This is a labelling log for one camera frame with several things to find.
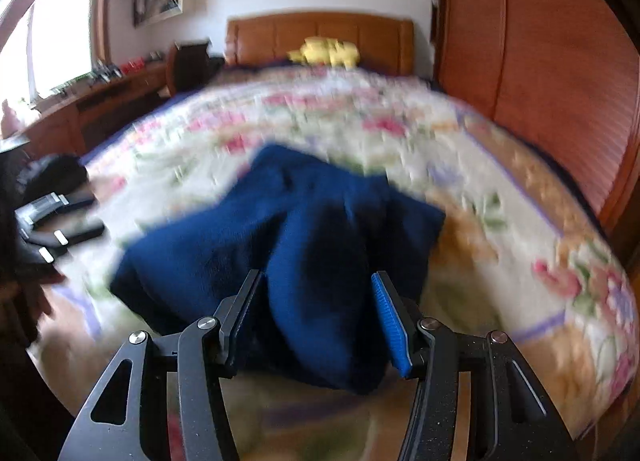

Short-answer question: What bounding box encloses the blue suit jacket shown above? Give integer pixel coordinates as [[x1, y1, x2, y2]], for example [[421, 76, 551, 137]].
[[109, 143, 447, 394]]

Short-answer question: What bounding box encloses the wooden chair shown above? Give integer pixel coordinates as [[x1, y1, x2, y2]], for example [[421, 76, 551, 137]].
[[166, 40, 211, 94]]

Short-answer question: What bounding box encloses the wooden bed headboard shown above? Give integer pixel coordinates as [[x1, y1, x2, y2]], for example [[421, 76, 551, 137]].
[[225, 12, 416, 76]]

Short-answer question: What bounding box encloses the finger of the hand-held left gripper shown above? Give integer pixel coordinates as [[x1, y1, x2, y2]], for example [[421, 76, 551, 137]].
[[14, 192, 97, 228], [27, 222, 107, 263]]

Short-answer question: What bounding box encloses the bed with floral blanket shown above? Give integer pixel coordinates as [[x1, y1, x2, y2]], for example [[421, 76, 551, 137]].
[[27, 63, 636, 461]]

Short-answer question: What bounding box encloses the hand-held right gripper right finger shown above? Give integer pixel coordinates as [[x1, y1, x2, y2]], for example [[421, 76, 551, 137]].
[[370, 271, 578, 461]]

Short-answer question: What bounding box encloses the wooden desk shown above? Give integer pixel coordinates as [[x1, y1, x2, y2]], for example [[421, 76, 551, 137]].
[[0, 61, 173, 156]]

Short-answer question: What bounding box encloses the wooden louvered wardrobe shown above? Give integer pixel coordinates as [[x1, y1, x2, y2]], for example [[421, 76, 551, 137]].
[[431, 0, 640, 242]]

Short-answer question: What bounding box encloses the window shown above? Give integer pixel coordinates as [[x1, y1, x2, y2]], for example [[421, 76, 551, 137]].
[[0, 0, 111, 106]]

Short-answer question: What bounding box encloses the yellow plush toy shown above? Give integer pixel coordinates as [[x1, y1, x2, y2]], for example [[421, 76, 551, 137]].
[[287, 37, 361, 68]]

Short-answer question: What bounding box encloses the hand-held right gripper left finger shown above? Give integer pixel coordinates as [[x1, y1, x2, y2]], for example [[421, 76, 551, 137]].
[[57, 268, 264, 461]]

